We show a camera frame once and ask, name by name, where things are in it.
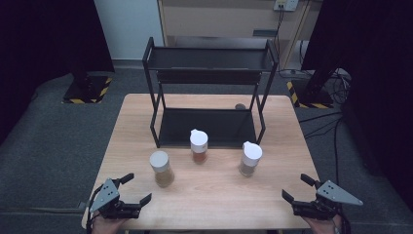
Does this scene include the beige wooden cabinet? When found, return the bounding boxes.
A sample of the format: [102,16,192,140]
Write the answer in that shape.
[157,0,322,71]

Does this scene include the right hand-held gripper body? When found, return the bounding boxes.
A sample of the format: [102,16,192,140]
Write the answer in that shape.
[291,179,364,221]

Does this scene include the person's left hand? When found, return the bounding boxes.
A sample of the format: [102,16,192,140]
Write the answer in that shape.
[92,214,129,234]

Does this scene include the bundle of floor cables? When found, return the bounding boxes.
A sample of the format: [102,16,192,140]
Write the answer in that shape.
[324,67,353,105]

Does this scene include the spice jar with orange powder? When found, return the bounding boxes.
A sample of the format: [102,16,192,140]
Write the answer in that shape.
[189,129,209,165]

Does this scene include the white wall power outlet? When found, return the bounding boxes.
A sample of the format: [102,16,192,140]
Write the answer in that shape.
[273,0,300,13]

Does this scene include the striped black stand base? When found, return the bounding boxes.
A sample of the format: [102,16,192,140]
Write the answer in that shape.
[61,71,114,105]
[285,79,335,110]

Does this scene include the black floor cable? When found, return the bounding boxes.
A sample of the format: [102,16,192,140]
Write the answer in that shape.
[298,111,344,140]

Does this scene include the black power cable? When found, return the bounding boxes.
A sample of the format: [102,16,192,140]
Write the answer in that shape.
[273,6,295,74]

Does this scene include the left hand-held gripper cable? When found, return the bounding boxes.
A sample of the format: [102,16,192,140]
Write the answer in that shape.
[85,185,102,234]

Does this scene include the black metal two-tier rack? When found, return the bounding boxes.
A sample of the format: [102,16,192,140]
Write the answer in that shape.
[141,36,280,149]

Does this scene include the spice jar with grey powder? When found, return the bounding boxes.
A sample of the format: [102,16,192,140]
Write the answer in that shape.
[238,140,263,177]

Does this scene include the person's right hand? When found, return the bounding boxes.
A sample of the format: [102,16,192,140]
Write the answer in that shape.
[301,214,344,234]

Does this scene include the dark curtain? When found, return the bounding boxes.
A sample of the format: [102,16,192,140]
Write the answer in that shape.
[0,0,115,145]
[301,0,413,211]

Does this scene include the spice jar with tan powder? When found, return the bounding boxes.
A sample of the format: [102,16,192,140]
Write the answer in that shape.
[149,150,175,188]

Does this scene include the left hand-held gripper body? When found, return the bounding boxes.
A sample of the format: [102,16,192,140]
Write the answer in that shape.
[90,177,142,219]

